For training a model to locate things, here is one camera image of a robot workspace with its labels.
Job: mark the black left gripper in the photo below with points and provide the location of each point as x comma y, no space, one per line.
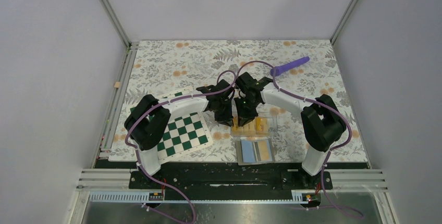
227,119

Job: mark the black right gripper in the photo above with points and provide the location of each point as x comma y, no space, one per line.
244,117

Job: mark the gold VIP card stack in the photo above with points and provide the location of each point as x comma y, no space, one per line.
258,127

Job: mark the clear acrylic card box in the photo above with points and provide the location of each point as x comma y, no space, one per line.
273,124

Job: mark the grey card holder wallet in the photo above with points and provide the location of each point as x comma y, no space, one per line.
246,153

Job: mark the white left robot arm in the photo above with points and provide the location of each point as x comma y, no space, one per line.
147,123

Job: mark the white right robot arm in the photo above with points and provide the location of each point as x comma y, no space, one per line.
322,123

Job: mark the green white chessboard mat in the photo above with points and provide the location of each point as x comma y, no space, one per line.
182,136

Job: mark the purple cylindrical tool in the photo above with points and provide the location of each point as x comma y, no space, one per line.
278,70

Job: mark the floral patterned table mat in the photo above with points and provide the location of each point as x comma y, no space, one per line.
161,67

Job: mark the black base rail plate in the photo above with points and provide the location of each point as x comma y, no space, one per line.
231,182

